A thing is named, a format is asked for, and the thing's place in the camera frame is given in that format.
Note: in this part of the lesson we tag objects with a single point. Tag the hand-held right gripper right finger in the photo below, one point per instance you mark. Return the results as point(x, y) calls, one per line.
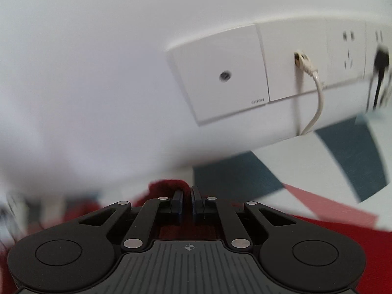
point(196, 211)

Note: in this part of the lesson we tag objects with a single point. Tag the white network socket plate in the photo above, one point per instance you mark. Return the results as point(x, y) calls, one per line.
point(281, 73)

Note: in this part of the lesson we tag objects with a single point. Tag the white power socket plate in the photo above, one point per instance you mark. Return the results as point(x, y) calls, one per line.
point(337, 61)
point(369, 64)

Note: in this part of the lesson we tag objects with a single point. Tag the geometric patterned table cover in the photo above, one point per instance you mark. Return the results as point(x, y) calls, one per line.
point(337, 171)

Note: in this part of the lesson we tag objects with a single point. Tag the black power plug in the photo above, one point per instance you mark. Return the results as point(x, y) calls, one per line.
point(381, 58)

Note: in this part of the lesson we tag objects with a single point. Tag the white coax socket plate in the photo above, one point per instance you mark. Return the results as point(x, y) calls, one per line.
point(214, 98)

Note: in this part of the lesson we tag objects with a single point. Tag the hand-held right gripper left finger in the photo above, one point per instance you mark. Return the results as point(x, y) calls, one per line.
point(177, 211)

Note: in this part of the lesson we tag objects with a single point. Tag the red knit sweater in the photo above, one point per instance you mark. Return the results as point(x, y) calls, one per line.
point(376, 251)

